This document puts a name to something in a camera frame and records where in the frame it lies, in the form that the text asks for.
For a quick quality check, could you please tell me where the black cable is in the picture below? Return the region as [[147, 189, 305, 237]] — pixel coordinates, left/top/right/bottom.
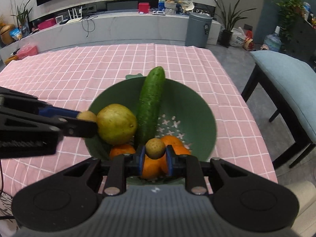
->
[[81, 16, 97, 38]]

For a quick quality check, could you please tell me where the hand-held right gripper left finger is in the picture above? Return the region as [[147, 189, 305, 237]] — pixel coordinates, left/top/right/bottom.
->
[[62, 145, 146, 196]]

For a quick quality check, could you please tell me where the orange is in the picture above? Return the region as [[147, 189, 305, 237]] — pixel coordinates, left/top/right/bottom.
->
[[141, 154, 168, 179], [160, 135, 184, 147], [173, 146, 192, 156], [109, 144, 136, 160]]

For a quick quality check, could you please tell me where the pink box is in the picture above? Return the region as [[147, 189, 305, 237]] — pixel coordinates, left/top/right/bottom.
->
[[38, 18, 56, 30]]

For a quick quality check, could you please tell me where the blue cushioned bench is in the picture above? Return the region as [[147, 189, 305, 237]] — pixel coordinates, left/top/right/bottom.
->
[[241, 64, 316, 169]]

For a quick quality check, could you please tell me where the blue seat cushion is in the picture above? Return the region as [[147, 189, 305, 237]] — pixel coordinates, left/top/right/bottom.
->
[[250, 50, 316, 144]]

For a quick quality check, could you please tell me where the pink plastic bag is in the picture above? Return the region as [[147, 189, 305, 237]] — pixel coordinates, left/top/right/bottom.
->
[[18, 45, 38, 60]]

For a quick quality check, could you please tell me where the white router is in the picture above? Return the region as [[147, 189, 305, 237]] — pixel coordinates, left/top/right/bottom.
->
[[67, 6, 83, 23]]

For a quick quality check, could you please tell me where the green cucumber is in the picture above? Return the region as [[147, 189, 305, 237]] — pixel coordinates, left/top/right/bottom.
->
[[134, 66, 165, 151]]

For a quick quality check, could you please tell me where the long-leaf potted plant black pot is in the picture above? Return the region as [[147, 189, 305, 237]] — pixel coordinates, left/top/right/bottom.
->
[[211, 0, 257, 48]]

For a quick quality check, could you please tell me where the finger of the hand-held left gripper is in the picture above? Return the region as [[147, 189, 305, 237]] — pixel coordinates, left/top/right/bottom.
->
[[0, 86, 81, 119], [0, 111, 98, 139]]

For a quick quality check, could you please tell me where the dark cabinet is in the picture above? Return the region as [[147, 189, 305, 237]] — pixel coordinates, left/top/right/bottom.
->
[[289, 17, 316, 70]]

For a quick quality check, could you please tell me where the blue snack bag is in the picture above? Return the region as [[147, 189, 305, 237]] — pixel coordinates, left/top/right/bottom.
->
[[9, 28, 23, 40]]

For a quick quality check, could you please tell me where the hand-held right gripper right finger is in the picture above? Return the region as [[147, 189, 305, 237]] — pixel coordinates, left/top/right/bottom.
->
[[165, 145, 248, 196]]

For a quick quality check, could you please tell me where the red and orange bag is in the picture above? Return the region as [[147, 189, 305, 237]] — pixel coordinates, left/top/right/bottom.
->
[[243, 31, 255, 50]]

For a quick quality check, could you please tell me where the leafy ivy plant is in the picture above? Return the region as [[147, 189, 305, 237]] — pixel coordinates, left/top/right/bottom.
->
[[272, 0, 305, 41]]

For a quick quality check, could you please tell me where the green plastic colander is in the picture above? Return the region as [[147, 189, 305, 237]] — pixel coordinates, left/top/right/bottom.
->
[[84, 73, 218, 185]]

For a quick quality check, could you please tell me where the white frilled bag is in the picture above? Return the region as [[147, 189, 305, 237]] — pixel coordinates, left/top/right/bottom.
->
[[165, 2, 177, 15]]

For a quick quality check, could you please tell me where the white plastic bag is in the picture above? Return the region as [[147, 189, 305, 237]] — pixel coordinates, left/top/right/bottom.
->
[[229, 27, 247, 47]]

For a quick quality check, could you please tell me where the pink checked tablecloth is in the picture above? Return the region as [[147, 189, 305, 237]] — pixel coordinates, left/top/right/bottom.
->
[[0, 43, 278, 203]]

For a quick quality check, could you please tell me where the yellow-green pear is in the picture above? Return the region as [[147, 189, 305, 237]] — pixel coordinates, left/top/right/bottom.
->
[[96, 104, 138, 146]]

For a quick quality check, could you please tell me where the grey trash can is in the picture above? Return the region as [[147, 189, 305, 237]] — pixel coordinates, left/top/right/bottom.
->
[[185, 12, 213, 48]]

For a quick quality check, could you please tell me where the small brown round fruit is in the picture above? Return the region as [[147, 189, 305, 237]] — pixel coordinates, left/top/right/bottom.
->
[[145, 138, 166, 159], [76, 110, 97, 122]]

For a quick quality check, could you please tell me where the blue water jug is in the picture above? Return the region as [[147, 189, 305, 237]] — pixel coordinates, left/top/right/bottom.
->
[[264, 26, 282, 52]]

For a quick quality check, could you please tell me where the slender green potted plant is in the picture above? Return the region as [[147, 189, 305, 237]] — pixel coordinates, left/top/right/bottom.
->
[[11, 0, 34, 37]]

